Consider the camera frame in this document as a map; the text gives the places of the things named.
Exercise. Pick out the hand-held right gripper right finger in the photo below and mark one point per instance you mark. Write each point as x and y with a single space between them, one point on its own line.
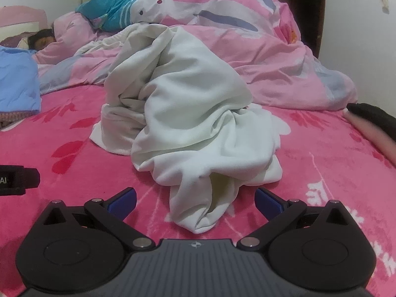
268 203

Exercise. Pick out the pale pink folded garment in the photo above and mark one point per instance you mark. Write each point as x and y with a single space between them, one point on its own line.
374 139

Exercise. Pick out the cream knitted garment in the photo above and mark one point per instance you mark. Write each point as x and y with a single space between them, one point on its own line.
103 41

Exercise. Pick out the white sweatshirt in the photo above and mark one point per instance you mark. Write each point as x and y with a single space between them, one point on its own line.
191 114

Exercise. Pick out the teal striped cloth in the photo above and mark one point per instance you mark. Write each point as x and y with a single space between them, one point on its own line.
105 6

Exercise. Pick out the light blue folded cloth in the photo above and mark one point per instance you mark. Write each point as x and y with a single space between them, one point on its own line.
17 80

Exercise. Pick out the stack of folded clothes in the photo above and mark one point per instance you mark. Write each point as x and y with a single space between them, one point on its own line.
9 119

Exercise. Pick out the pink printed quilt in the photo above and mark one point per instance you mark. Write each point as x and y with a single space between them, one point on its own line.
263 55

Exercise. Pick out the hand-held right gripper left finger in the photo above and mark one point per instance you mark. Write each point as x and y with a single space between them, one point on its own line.
124 203

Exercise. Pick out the pink and white headboard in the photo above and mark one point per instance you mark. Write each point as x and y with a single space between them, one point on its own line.
21 17

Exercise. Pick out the wooden door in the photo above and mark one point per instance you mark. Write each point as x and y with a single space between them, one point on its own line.
306 12

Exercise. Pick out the black folded garment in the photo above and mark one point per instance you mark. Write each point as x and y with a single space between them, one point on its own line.
371 114

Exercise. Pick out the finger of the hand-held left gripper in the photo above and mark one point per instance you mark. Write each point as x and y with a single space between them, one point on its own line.
27 179

